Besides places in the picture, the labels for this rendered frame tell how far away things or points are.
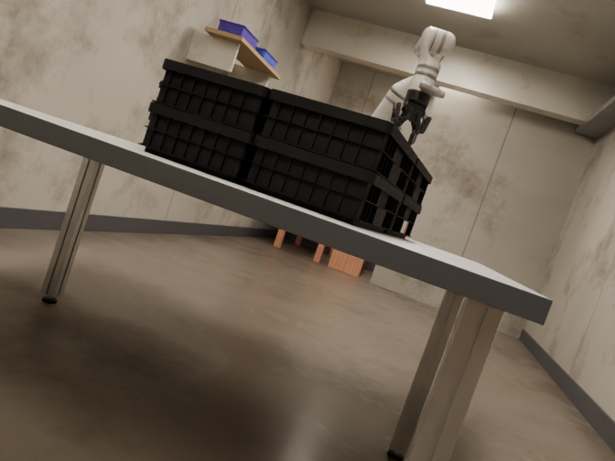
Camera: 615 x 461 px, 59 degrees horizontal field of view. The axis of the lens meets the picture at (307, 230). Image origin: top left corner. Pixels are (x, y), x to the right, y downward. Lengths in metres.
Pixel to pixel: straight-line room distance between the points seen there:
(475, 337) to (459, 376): 0.07
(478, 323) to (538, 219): 5.78
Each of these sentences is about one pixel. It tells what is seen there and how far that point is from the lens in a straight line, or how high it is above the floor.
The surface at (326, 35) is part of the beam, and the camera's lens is 6.79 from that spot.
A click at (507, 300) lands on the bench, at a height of 0.68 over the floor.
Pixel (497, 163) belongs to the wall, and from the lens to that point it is 6.69.
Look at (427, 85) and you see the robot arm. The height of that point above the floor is 1.15.
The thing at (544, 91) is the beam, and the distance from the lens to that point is 6.51.
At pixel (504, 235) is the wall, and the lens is 6.64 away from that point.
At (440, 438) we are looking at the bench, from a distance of 0.97.
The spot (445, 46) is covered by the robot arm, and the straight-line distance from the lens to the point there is 1.80.
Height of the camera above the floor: 0.72
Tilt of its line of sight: 3 degrees down
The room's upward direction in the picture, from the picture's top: 19 degrees clockwise
